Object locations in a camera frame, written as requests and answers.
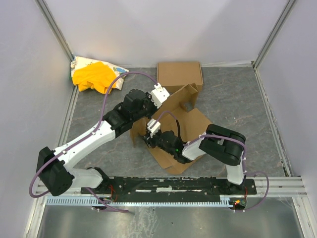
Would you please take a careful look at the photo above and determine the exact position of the brown cardboard box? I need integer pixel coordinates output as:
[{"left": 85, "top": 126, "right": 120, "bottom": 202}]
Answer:
[
  {"left": 157, "top": 61, "right": 204, "bottom": 93},
  {"left": 129, "top": 83, "right": 213, "bottom": 176}
]

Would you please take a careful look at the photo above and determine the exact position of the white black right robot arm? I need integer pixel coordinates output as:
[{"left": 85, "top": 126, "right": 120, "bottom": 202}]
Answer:
[{"left": 143, "top": 124, "right": 246, "bottom": 185}]

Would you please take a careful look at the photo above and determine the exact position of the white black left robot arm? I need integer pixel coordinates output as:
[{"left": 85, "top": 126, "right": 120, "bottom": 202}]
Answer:
[{"left": 36, "top": 86, "right": 169, "bottom": 196}]

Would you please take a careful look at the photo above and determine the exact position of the folded brown cardboard box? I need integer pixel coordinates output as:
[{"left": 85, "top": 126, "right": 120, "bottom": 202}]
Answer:
[{"left": 157, "top": 61, "right": 204, "bottom": 93}]

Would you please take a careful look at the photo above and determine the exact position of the yellow cloth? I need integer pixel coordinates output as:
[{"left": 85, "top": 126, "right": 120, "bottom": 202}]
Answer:
[{"left": 72, "top": 62, "right": 122, "bottom": 94}]

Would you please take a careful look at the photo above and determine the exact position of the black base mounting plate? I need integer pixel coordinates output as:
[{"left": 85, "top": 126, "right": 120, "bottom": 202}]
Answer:
[{"left": 92, "top": 177, "right": 257, "bottom": 203}]

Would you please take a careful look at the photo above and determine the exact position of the white patterned cloth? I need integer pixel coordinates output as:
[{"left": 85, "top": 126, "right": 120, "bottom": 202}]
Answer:
[{"left": 70, "top": 56, "right": 129, "bottom": 89}]

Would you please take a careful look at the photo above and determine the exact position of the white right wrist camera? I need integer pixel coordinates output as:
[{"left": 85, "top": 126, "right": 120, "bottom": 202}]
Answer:
[{"left": 146, "top": 119, "right": 160, "bottom": 137}]

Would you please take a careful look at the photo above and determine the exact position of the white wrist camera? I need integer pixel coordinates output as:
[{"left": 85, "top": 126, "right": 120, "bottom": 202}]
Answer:
[
  {"left": 150, "top": 83, "right": 170, "bottom": 109},
  {"left": 146, "top": 119, "right": 160, "bottom": 137}
]

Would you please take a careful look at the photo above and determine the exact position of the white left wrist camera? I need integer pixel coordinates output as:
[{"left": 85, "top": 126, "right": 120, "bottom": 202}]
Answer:
[{"left": 150, "top": 83, "right": 170, "bottom": 109}]

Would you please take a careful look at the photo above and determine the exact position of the light blue slotted cable duct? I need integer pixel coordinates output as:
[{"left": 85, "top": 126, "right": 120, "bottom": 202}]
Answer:
[{"left": 46, "top": 193, "right": 246, "bottom": 206}]

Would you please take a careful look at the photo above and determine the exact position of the aluminium front rail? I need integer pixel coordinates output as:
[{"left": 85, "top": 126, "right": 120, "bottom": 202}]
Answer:
[{"left": 34, "top": 175, "right": 309, "bottom": 197}]

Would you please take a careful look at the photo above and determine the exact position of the left aluminium frame post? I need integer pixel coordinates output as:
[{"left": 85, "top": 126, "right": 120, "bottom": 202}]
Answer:
[{"left": 35, "top": 0, "right": 74, "bottom": 61}]

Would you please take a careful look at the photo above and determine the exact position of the aluminium frame post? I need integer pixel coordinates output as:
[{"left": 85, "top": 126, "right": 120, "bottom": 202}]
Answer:
[
  {"left": 35, "top": 0, "right": 74, "bottom": 61},
  {"left": 253, "top": 0, "right": 297, "bottom": 70}
]

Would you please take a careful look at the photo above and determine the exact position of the left aluminium floor rail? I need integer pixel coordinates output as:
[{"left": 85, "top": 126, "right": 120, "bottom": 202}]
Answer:
[{"left": 22, "top": 86, "right": 79, "bottom": 238}]

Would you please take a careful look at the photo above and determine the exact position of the aluminium floor rail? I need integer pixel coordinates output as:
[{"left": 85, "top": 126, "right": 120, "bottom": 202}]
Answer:
[
  {"left": 22, "top": 86, "right": 79, "bottom": 238},
  {"left": 254, "top": 69, "right": 317, "bottom": 238}
]

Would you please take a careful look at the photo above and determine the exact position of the right aluminium floor rail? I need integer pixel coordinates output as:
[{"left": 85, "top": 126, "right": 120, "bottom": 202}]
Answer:
[{"left": 254, "top": 69, "right": 317, "bottom": 238}]

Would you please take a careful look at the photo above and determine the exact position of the right aluminium frame post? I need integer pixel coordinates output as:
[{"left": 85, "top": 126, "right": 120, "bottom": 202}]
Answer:
[{"left": 253, "top": 0, "right": 297, "bottom": 70}]

